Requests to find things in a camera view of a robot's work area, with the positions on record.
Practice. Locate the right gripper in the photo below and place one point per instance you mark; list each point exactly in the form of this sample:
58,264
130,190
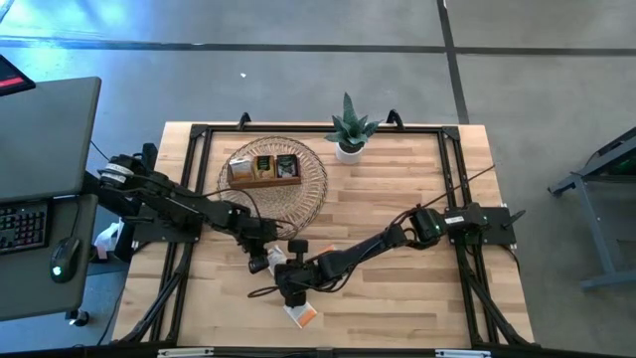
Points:
300,276

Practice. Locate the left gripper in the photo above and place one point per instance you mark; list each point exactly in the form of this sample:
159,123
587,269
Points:
258,232

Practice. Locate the orange white tea packet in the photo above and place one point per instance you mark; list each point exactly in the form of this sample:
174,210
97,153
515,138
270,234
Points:
276,258
303,317
242,169
328,248

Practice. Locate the dark foil tea packet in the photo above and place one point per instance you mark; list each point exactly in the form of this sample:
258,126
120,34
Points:
287,166

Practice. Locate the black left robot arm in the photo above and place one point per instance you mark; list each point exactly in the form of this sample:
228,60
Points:
174,204

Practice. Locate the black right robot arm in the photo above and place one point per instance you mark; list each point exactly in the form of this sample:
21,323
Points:
367,248

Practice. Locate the wooden tea organizer box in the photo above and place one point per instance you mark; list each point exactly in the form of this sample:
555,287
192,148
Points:
263,184

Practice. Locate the round woven straw placemat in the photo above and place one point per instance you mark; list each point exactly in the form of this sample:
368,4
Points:
298,209

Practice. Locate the snake plant in white pot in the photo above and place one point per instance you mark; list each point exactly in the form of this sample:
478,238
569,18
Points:
349,151

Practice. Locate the black computer mouse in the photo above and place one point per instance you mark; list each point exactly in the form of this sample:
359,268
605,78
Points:
64,258

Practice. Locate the black keyboard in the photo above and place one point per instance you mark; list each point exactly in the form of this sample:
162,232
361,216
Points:
22,226

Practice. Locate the grey office desk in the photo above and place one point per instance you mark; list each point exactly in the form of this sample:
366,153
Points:
45,139

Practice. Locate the black tablet red screen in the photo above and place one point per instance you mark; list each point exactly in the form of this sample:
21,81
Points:
12,79

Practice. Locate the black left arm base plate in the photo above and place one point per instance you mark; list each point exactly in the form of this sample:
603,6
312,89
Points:
164,233

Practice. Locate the silver aluminium post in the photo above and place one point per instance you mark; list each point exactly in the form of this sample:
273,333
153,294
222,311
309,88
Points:
184,352
462,353

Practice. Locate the black aluminium table frame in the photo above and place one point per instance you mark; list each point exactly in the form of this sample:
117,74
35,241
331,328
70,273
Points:
298,128

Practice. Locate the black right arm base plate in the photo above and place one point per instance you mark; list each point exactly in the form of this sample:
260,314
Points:
497,224

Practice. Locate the grey metal table frame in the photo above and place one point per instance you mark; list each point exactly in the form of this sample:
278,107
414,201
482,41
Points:
593,224

